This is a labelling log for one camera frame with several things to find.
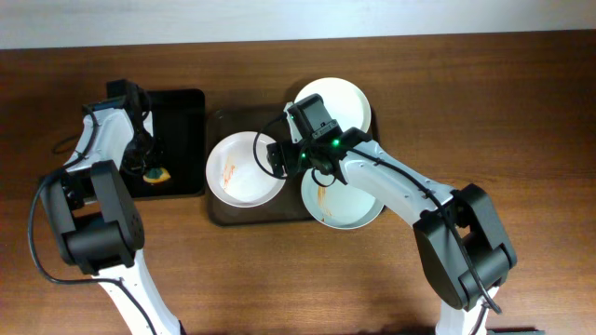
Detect light blue plate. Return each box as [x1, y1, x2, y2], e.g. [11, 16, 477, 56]
[301, 168, 384, 230]

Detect green and yellow sponge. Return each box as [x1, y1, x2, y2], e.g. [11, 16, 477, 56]
[142, 167, 171, 184]

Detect pink plate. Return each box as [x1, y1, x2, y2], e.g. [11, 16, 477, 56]
[206, 131, 285, 208]

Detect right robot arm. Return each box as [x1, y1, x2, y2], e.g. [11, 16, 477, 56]
[267, 94, 517, 334]

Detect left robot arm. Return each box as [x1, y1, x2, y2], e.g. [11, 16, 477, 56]
[27, 79, 185, 334]

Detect black rectangular tray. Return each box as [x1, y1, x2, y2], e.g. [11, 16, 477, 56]
[121, 88, 206, 200]

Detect brown plastic serving tray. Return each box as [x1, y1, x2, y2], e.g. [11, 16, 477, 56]
[205, 105, 387, 227]

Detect cream white plate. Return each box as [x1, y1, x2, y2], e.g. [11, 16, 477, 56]
[294, 77, 372, 132]

